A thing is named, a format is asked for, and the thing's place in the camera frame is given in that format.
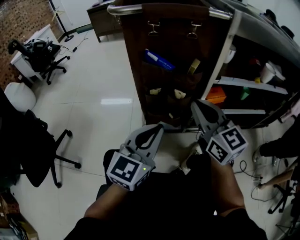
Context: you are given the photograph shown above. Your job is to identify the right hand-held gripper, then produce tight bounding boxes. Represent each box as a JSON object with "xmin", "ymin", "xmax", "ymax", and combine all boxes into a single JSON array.
[{"xmin": 190, "ymin": 99, "xmax": 249, "ymax": 166}]

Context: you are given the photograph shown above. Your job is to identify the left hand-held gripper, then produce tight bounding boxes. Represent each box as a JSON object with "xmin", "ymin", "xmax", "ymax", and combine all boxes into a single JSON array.
[{"xmin": 105, "ymin": 123, "xmax": 165, "ymax": 192}]

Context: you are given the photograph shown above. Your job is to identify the person's left forearm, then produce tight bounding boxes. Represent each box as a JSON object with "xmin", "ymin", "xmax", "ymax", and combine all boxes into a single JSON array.
[{"xmin": 83, "ymin": 183, "xmax": 131, "ymax": 221}]

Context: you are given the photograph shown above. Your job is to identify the person's right forearm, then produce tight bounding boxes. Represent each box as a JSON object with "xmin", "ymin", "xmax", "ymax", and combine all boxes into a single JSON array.
[{"xmin": 209, "ymin": 157, "xmax": 246, "ymax": 218}]

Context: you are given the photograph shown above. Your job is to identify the service cart with shelves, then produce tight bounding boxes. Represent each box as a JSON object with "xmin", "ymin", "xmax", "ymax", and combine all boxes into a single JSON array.
[{"xmin": 107, "ymin": 0, "xmax": 300, "ymax": 133}]

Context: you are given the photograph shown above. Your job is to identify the orange box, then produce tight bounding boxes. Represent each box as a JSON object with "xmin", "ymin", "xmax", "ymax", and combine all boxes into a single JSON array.
[{"xmin": 206, "ymin": 86, "xmax": 227, "ymax": 105}]

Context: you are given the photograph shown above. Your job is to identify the person's white shoe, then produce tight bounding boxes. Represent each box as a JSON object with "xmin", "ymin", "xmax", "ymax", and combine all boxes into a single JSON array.
[{"xmin": 179, "ymin": 142, "xmax": 203, "ymax": 175}]

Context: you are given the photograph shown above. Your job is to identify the green small container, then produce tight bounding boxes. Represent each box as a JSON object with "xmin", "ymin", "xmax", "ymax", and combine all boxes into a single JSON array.
[{"xmin": 240, "ymin": 87, "xmax": 251, "ymax": 101}]

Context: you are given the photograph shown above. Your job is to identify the blue flat box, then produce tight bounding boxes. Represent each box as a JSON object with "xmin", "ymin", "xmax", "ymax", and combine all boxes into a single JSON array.
[{"xmin": 143, "ymin": 48, "xmax": 177, "ymax": 71}]

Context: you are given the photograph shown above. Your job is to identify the white bucket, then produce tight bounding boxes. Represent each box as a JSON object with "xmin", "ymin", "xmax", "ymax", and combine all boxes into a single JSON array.
[{"xmin": 223, "ymin": 44, "xmax": 237, "ymax": 64}]

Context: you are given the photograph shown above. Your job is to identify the metal hook clip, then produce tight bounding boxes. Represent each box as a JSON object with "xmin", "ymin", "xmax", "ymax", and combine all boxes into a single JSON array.
[
  {"xmin": 186, "ymin": 22, "xmax": 203, "ymax": 39},
  {"xmin": 147, "ymin": 21, "xmax": 161, "ymax": 37}
]

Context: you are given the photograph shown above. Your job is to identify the white paper cup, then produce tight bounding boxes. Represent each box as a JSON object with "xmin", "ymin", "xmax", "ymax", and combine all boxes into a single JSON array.
[{"xmin": 260, "ymin": 62, "xmax": 276, "ymax": 84}]

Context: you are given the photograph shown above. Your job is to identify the person's black clothing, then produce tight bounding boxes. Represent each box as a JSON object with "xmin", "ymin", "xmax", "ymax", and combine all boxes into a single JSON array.
[{"xmin": 62, "ymin": 149, "xmax": 268, "ymax": 240}]

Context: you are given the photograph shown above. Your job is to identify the pink cloth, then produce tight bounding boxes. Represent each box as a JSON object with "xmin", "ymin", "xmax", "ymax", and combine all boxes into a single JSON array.
[{"xmin": 281, "ymin": 98, "xmax": 300, "ymax": 123}]

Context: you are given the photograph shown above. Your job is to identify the dark brown cabinet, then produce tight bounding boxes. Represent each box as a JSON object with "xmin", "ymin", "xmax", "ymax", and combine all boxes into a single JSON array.
[{"xmin": 86, "ymin": 0, "xmax": 124, "ymax": 43}]

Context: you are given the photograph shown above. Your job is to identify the dark green cylinder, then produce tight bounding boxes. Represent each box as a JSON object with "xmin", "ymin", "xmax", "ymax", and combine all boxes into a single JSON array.
[{"xmin": 76, "ymin": 23, "xmax": 93, "ymax": 34}]

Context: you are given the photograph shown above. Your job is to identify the small black office chair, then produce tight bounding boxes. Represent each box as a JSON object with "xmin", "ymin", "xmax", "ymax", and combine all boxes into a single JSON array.
[{"xmin": 25, "ymin": 40, "xmax": 71, "ymax": 86}]

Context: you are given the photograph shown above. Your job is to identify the black chair base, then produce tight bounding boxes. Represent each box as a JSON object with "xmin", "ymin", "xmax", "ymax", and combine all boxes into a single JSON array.
[{"xmin": 267, "ymin": 182, "xmax": 300, "ymax": 215}]

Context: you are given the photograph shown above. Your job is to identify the large black office chair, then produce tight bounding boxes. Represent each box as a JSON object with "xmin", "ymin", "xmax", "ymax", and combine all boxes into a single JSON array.
[{"xmin": 0, "ymin": 89, "xmax": 82, "ymax": 189}]

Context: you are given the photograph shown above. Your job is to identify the black coat rack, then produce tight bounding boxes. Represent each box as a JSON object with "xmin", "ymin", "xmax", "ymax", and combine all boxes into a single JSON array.
[{"xmin": 47, "ymin": 0, "xmax": 75, "ymax": 43}]

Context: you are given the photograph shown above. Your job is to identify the white round bin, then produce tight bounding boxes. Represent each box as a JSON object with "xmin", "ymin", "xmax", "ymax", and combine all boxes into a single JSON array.
[{"xmin": 4, "ymin": 82, "xmax": 37, "ymax": 113}]

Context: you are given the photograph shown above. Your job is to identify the pale coat hanger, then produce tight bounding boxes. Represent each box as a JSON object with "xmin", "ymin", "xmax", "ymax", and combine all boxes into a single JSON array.
[{"xmin": 52, "ymin": 10, "xmax": 66, "ymax": 22}]

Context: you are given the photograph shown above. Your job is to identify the white desk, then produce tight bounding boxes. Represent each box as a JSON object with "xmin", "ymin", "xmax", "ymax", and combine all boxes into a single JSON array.
[{"xmin": 10, "ymin": 23, "xmax": 60, "ymax": 82}]

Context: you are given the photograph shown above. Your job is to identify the black tripod stand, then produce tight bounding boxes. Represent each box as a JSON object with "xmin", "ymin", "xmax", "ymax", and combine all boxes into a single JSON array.
[{"xmin": 275, "ymin": 217, "xmax": 300, "ymax": 238}]

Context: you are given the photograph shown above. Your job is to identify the black handheld device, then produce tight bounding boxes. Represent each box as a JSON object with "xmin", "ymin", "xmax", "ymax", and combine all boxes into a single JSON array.
[{"xmin": 7, "ymin": 39, "xmax": 31, "ymax": 56}]

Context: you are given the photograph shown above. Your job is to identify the cardboard box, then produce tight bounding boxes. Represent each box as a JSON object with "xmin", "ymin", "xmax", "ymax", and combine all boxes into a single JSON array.
[{"xmin": 0, "ymin": 194, "xmax": 39, "ymax": 240}]

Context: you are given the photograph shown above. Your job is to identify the black floor cable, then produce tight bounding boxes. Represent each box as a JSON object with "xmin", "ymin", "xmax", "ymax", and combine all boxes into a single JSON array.
[{"xmin": 234, "ymin": 160, "xmax": 263, "ymax": 180}]

